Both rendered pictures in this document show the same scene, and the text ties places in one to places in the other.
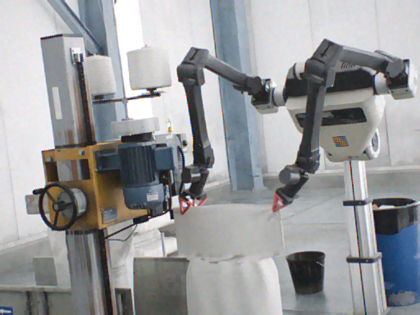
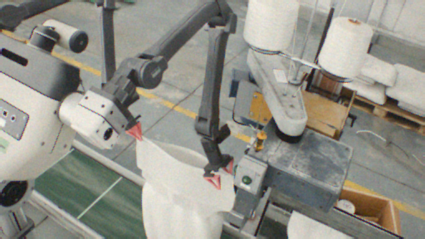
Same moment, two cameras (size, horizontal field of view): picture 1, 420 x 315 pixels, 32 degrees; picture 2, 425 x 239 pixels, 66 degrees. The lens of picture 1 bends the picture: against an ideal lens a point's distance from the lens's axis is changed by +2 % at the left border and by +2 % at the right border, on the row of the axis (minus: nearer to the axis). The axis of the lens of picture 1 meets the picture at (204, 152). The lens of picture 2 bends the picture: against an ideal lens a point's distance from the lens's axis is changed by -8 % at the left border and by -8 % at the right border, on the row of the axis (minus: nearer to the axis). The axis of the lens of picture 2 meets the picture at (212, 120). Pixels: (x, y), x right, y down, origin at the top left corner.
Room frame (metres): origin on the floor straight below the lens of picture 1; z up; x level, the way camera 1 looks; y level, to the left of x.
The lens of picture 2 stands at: (3.96, -0.12, 2.02)
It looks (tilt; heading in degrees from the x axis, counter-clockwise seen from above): 38 degrees down; 172
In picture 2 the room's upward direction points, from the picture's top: 9 degrees clockwise
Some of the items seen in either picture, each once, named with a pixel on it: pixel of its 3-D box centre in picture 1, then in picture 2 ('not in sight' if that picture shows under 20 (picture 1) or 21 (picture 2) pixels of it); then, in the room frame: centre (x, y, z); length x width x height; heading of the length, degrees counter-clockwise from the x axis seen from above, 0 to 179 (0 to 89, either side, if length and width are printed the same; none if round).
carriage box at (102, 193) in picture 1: (97, 183); (310, 127); (2.89, 0.44, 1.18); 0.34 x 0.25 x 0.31; 149
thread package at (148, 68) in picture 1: (148, 69); (271, 20); (2.87, 0.18, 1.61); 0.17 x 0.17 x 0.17
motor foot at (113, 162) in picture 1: (115, 159); not in sight; (2.75, 0.34, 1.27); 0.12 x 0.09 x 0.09; 149
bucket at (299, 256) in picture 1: (307, 272); not in sight; (5.37, -0.66, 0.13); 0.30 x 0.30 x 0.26
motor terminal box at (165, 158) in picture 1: (166, 161); (238, 85); (2.73, 0.14, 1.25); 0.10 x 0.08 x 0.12; 174
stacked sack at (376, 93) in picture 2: not in sight; (359, 84); (0.77, 1.96, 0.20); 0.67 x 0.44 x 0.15; 59
